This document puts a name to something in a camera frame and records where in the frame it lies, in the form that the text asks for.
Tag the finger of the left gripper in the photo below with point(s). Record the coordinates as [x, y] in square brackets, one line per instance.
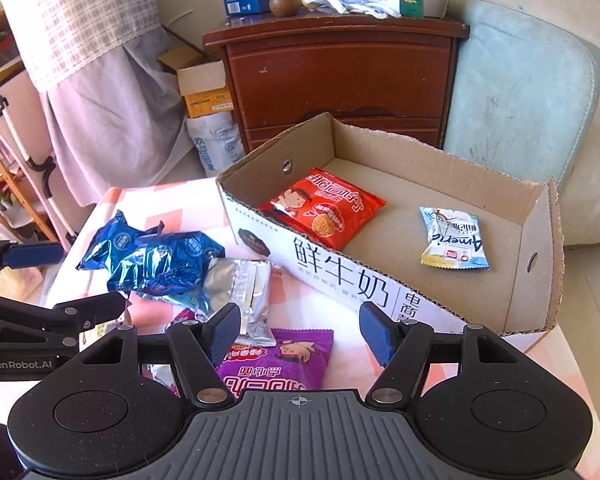
[23, 256]
[87, 312]

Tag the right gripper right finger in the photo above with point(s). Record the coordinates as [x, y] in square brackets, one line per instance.
[401, 349]

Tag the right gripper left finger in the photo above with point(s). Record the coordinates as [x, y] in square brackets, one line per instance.
[197, 349]

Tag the silver foil snack pack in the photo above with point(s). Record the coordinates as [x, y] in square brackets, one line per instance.
[245, 283]

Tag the blue foil snack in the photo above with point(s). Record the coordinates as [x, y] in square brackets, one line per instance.
[112, 242]
[165, 264]

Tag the purple snack pack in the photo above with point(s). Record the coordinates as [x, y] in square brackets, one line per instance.
[278, 359]

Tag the blue white Amer snack pack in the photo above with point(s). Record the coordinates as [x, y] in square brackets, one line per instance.
[454, 240]

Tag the red snack pack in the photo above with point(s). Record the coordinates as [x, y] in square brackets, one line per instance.
[325, 208]

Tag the wooden shelf rack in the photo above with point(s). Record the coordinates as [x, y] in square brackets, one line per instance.
[18, 213]

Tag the cut milk carton box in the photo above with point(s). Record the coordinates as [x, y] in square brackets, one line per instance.
[519, 292]

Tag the white printed bag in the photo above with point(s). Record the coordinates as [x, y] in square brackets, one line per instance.
[217, 140]

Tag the checkered pink fabric cover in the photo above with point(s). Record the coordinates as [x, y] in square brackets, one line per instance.
[114, 114]

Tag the open small cardboard box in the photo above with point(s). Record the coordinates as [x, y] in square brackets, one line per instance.
[202, 83]

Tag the dark wooden nightstand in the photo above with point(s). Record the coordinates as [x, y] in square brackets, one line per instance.
[395, 74]

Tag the light blue sofa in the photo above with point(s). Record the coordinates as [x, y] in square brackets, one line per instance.
[526, 102]

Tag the white work gloves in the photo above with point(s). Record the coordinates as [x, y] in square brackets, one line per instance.
[345, 7]

